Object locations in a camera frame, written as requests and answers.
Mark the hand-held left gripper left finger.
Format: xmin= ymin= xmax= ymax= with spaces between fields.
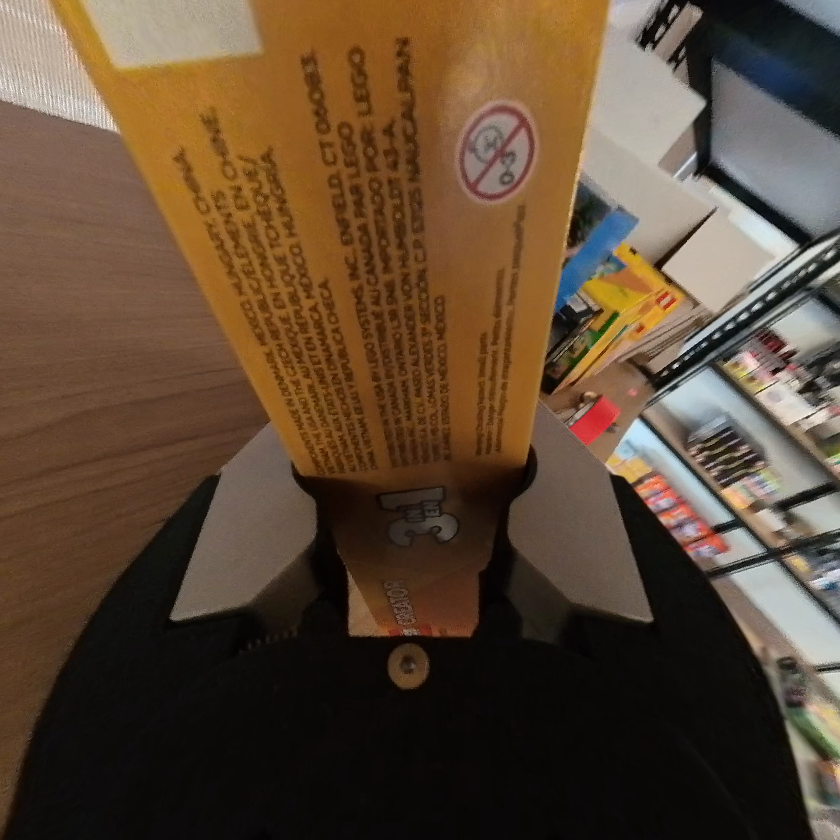
xmin=169 ymin=423 xmax=319 ymax=643

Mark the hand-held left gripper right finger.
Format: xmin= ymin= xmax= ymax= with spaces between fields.
xmin=507 ymin=402 xmax=655 ymax=643

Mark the red tape roll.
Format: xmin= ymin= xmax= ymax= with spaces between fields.
xmin=567 ymin=395 xmax=621 ymax=446

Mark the yellow toy box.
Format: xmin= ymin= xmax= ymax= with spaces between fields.
xmin=584 ymin=244 xmax=686 ymax=342
xmin=49 ymin=0 xmax=613 ymax=639

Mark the wooden desk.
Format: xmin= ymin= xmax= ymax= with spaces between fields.
xmin=0 ymin=98 xmax=368 ymax=769

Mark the grey metal shelf rack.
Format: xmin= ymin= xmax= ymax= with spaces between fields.
xmin=640 ymin=289 xmax=840 ymax=677

